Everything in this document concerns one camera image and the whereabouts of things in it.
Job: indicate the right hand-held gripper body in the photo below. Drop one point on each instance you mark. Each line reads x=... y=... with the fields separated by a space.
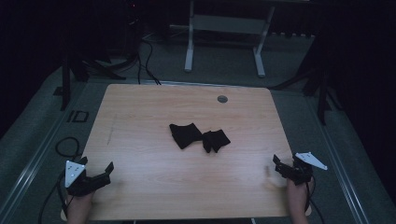
x=301 y=172

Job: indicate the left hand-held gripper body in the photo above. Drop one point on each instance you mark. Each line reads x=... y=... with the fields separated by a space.
x=77 y=180

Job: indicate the black sock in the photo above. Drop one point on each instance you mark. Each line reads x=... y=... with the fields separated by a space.
x=185 y=135
x=216 y=140

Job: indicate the person's right hand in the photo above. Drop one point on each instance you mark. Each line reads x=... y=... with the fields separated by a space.
x=296 y=194

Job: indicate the person's left hand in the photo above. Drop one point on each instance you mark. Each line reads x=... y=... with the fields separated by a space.
x=79 y=203

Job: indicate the black metal stand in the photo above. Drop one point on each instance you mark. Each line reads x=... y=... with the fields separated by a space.
x=322 y=93
x=66 y=81

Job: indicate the grey round table grommet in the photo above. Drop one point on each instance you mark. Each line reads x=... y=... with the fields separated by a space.
x=222 y=99

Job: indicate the metal floor rail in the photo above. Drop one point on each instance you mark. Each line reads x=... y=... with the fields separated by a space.
x=34 y=165
x=339 y=161

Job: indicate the white metal desk frame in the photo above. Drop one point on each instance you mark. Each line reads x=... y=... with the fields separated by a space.
x=229 y=24

